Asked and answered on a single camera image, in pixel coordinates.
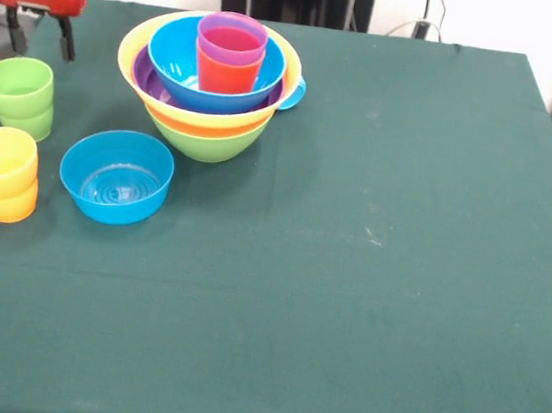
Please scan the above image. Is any large blue bowl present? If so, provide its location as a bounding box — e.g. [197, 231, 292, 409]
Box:
[139, 9, 292, 122]

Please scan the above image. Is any black cable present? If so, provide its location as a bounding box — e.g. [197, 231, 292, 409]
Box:
[420, 0, 448, 37]

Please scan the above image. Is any small blue bowl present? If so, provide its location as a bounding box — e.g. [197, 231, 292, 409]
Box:
[53, 122, 180, 232]

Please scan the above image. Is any white cable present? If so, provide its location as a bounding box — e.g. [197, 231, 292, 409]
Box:
[385, 18, 416, 39]

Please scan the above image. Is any blue cup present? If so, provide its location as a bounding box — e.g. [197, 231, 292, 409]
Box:
[275, 73, 309, 115]

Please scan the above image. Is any green cup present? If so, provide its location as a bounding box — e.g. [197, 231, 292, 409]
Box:
[0, 54, 59, 127]
[0, 99, 57, 145]

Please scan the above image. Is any red-orange cup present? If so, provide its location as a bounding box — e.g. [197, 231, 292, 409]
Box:
[191, 43, 267, 100]

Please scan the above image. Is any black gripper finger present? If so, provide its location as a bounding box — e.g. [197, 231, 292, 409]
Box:
[1, 5, 32, 56]
[53, 17, 81, 63]

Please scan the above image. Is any black plug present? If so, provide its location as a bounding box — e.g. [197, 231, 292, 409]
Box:
[411, 17, 430, 41]

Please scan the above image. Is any purple bowl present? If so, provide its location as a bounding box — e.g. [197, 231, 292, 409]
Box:
[127, 42, 288, 125]

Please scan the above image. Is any yellow bowl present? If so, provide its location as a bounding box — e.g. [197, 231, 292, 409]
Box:
[107, 0, 310, 150]

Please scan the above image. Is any dark green table cloth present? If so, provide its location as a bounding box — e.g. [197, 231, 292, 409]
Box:
[0, 0, 552, 413]

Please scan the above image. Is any purple cup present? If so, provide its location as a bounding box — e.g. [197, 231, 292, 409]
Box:
[192, 8, 272, 71]

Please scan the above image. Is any orange cup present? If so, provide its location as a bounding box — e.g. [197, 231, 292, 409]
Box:
[0, 177, 40, 228]

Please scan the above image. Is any green bowl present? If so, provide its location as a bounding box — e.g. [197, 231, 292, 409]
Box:
[143, 99, 273, 172]

